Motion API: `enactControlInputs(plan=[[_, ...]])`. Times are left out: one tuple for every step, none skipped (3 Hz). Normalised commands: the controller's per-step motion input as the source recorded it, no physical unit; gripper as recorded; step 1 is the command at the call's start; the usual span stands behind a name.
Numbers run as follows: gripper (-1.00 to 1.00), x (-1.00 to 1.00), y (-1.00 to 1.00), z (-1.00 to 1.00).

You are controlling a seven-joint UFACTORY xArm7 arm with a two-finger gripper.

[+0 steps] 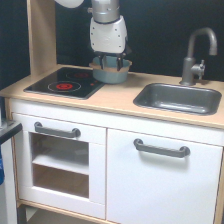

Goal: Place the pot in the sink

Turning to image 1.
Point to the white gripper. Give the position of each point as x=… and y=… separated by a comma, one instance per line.
x=110, y=39

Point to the light blue toy pot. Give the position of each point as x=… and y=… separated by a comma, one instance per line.
x=109, y=74

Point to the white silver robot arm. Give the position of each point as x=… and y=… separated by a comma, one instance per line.
x=105, y=12

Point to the grey sink basin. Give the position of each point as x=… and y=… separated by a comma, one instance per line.
x=177, y=98

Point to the black toy stovetop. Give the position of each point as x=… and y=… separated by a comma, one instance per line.
x=67, y=82

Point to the grey faucet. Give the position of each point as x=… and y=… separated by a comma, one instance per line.
x=190, y=67

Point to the white oven door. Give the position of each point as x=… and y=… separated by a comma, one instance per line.
x=63, y=173

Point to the dark grey side table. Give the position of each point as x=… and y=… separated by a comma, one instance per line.
x=8, y=208

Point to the white cabinet door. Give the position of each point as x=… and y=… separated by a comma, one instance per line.
x=145, y=188

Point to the blue object at left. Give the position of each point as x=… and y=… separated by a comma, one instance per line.
x=1, y=169

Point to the grey oven door handle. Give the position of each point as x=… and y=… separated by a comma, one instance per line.
x=74, y=133

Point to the wooden toy kitchen frame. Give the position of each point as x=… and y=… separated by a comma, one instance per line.
x=112, y=105

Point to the grey cabinet door handle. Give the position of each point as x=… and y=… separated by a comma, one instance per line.
x=181, y=153

